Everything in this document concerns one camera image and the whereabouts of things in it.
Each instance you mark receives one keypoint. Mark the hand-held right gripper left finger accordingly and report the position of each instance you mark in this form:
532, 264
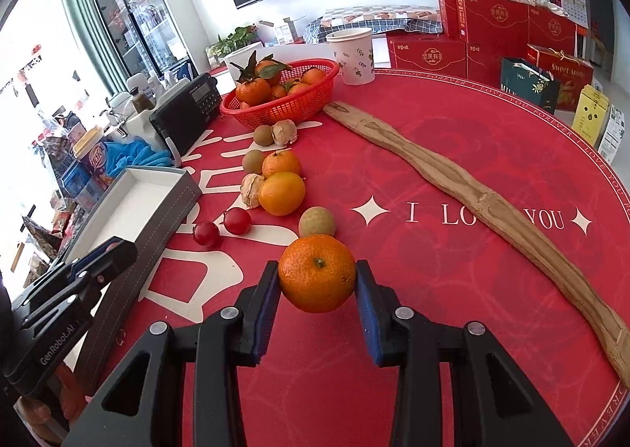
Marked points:
266, 314

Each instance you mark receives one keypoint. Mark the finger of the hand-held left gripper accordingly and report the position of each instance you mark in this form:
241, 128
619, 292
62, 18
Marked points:
69, 306
110, 255

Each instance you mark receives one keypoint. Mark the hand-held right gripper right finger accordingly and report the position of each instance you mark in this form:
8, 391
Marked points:
366, 319

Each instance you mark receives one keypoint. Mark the large orange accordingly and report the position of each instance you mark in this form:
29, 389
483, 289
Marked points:
317, 279

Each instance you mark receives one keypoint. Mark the grey tray box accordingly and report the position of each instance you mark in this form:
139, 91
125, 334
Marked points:
162, 215

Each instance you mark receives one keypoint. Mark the large round longan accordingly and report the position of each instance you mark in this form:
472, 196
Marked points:
317, 223

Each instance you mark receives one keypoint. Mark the red printed table mat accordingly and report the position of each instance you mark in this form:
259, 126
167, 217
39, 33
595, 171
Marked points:
443, 289

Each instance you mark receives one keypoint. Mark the cherry tomato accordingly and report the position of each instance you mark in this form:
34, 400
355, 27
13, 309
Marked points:
205, 234
236, 220

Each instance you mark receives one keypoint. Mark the blue cloth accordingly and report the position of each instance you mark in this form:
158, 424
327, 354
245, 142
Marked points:
133, 156

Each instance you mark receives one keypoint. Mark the medium orange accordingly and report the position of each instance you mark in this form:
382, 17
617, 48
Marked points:
282, 194

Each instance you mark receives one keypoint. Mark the small orange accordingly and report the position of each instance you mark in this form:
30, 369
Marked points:
281, 164

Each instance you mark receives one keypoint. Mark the kiwi beside tangerine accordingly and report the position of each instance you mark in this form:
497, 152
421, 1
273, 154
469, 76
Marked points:
254, 160

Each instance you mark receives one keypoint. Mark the long wooden strip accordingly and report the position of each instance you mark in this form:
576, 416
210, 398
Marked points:
472, 201

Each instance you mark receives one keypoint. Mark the black radio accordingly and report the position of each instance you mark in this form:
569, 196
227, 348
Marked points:
187, 112

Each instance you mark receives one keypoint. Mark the small longan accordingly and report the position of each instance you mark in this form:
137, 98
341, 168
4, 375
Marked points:
263, 134

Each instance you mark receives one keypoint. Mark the red plastic basket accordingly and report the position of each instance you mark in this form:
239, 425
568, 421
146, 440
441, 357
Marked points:
290, 107

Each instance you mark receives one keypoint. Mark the pile of leafy tangerines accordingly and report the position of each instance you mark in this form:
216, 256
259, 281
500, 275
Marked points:
253, 91

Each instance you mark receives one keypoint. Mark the green curtain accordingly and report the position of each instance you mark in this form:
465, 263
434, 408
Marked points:
88, 33

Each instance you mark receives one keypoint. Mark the glass display cabinet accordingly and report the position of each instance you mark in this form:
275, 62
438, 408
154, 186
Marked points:
133, 9

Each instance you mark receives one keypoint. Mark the green potted plant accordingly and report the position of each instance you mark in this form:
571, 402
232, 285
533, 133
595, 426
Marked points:
236, 38

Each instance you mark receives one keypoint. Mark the floral paper cup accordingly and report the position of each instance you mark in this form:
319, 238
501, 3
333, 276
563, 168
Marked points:
352, 58

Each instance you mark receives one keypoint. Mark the dark green gift bag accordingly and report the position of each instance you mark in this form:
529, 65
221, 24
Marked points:
524, 85

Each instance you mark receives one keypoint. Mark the small white boxes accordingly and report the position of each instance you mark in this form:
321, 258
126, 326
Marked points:
283, 31

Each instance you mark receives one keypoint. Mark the checkered cloth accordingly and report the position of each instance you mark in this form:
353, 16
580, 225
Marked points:
384, 18

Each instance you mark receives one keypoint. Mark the yellow carton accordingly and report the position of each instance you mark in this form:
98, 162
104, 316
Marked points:
590, 114

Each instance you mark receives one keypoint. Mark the white carton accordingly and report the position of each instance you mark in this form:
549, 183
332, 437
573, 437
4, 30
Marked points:
613, 132

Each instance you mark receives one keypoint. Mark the red gift bag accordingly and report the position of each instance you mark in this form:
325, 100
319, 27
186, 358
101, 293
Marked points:
571, 78

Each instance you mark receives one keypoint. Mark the large red gift box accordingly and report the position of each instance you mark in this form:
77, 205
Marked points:
492, 18

